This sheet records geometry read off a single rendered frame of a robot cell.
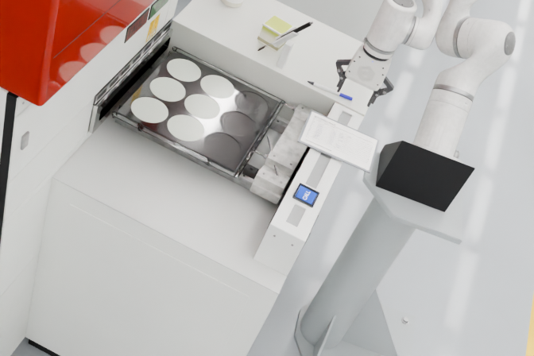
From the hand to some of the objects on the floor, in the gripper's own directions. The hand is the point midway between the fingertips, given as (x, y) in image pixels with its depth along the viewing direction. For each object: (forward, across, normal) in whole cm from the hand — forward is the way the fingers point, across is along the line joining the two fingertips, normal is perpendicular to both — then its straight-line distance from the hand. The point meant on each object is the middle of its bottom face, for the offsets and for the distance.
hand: (355, 94), depth 213 cm
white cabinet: (+106, +25, +8) cm, 109 cm away
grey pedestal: (+105, -38, -6) cm, 112 cm away
